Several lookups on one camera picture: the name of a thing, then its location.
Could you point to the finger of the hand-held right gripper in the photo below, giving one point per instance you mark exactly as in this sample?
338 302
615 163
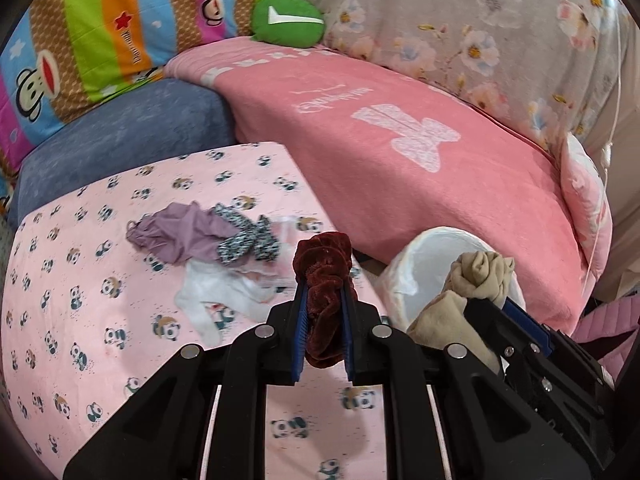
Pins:
487 325
525 322

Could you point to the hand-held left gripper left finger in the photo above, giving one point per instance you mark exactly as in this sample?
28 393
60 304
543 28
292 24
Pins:
298 332

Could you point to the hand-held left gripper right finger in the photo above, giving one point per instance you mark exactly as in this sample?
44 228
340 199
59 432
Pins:
350 337

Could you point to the dark red velvet scrunchie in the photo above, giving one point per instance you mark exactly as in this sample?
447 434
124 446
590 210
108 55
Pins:
322 290

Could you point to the beige stocking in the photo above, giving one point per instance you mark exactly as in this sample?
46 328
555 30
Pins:
480 270

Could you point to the waste bin with white liner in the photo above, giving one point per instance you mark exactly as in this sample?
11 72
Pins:
430 260

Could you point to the pink backpack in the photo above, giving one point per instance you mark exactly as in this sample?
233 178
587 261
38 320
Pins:
612 320

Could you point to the white sock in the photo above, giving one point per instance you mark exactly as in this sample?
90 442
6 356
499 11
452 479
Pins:
210 285

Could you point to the leopard print scrunchie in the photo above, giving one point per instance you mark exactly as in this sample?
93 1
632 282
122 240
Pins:
245 240

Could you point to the pink pillow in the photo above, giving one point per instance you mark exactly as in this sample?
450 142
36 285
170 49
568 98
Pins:
585 200

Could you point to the purple cloth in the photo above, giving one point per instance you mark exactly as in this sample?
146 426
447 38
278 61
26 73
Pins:
185 235

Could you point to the pink blanket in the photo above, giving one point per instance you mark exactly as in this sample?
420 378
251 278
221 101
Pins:
400 185

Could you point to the pink panda print cloth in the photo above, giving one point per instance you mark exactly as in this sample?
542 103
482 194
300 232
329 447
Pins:
125 335

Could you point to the blue sofa cushion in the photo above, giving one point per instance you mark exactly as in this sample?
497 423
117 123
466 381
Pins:
125 135

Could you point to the grey floral sheet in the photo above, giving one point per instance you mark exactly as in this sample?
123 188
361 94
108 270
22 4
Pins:
450 20

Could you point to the green round cushion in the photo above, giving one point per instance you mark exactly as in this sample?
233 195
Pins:
287 20

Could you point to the striped monkey print blanket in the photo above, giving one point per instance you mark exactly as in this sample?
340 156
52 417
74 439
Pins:
100 35

